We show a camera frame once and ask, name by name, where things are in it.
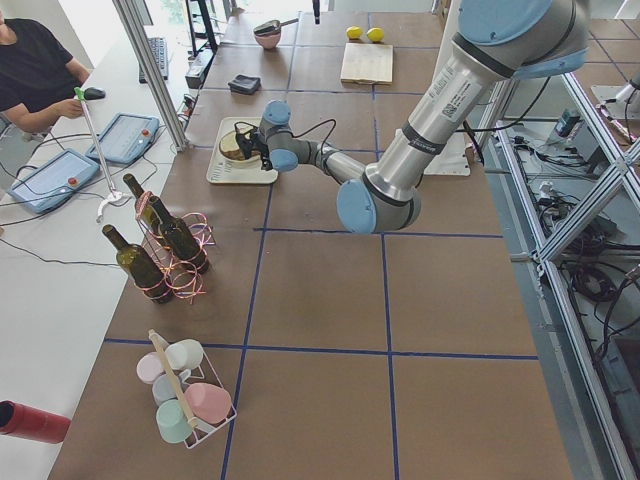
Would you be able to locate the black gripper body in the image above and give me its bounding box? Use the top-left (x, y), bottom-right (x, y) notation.
top-left (234, 122), bottom-right (273, 171)

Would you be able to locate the grey round plate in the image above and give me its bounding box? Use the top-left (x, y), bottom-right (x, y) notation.
top-left (218, 129), bottom-right (262, 164)

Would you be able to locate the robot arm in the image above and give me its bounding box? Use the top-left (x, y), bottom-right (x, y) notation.
top-left (236, 0), bottom-right (591, 234)

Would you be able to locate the cream bear tray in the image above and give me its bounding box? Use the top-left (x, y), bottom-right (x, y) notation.
top-left (206, 117), bottom-right (278, 184)

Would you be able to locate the yellow lemon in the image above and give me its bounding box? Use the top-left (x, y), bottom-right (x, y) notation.
top-left (346, 26), bottom-right (363, 40)
top-left (366, 27), bottom-right (385, 43)

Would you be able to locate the metal scoop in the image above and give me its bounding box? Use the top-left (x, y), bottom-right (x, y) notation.
top-left (253, 18), bottom-right (298, 36)

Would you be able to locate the grey folded cloth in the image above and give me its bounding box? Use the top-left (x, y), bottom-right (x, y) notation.
top-left (228, 74), bottom-right (261, 95)

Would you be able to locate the pink bowl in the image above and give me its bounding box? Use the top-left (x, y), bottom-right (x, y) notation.
top-left (253, 27), bottom-right (281, 50)

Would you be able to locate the wooden cutting board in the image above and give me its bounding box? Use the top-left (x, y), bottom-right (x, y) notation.
top-left (340, 43), bottom-right (394, 85)

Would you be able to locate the blue teach pendant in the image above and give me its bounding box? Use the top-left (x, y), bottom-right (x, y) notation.
top-left (9, 149), bottom-right (99, 214)
top-left (98, 113), bottom-right (160, 166)

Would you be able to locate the black keyboard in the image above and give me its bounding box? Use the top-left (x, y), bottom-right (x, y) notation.
top-left (147, 37), bottom-right (169, 80)

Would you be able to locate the white stand with rod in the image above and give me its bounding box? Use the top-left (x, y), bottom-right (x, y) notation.
top-left (74, 87), bottom-right (133, 224)

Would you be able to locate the black computer mouse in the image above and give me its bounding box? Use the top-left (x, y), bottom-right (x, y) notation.
top-left (83, 87), bottom-right (106, 101)

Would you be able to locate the dark green wine bottle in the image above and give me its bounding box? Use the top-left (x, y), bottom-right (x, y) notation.
top-left (102, 224), bottom-right (174, 304)

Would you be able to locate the person in black shirt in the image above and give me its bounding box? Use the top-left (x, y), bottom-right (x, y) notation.
top-left (1, 18), bottom-right (89, 133)

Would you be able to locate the white cup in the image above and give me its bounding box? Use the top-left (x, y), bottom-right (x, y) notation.
top-left (165, 339), bottom-right (204, 370)

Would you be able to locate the lilac cup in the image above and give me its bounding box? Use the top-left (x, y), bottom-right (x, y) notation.
top-left (136, 352), bottom-right (165, 385)

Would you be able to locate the grey blue cup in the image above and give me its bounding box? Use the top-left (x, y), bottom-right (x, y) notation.
top-left (152, 374), bottom-right (177, 406)

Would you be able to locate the pink cup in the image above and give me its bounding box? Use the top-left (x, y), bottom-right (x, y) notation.
top-left (184, 382), bottom-right (232, 424)

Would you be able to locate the mint green cup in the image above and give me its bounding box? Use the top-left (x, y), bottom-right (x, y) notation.
top-left (156, 399), bottom-right (193, 444)

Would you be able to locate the red cylinder bottle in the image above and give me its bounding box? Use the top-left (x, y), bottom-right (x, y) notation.
top-left (1, 400), bottom-right (71, 444)

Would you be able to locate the copper wire bottle rack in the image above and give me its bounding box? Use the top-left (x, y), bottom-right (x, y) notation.
top-left (135, 191), bottom-right (215, 302)

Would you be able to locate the aluminium frame post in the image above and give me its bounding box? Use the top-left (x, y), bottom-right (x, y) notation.
top-left (112, 0), bottom-right (189, 152)

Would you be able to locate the white wire cup rack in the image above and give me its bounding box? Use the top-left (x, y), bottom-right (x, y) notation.
top-left (137, 330), bottom-right (237, 449)

